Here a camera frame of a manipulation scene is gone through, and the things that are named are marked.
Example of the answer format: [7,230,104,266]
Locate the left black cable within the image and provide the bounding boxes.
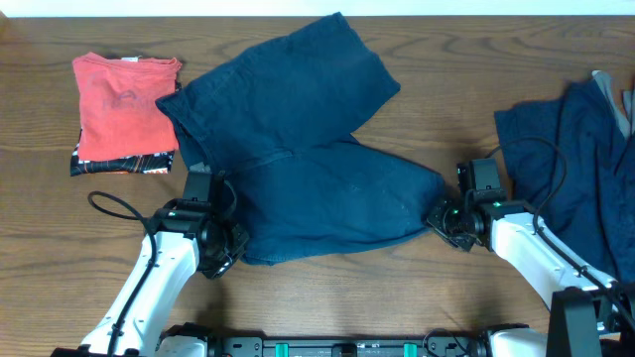
[86,190,160,357]

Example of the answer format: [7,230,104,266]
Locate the right black cable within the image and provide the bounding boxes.
[484,136,635,328]

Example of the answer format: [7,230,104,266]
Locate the dark blue garment pile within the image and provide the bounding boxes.
[494,72,634,283]

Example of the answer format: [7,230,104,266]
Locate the black cable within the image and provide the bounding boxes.
[86,190,160,357]
[484,136,635,328]

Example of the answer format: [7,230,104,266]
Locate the dark blue denim shorts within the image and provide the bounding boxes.
[157,13,445,265]

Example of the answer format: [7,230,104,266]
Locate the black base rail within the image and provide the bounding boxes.
[155,323,490,357]

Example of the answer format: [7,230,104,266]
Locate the folded black patterned garment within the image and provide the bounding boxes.
[69,81,183,178]

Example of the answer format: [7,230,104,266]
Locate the folded red t-shirt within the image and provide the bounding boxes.
[72,53,182,162]

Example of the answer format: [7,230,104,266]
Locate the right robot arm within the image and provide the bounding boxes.
[424,159,634,356]

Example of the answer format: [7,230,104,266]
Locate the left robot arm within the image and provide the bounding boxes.
[52,172,249,357]

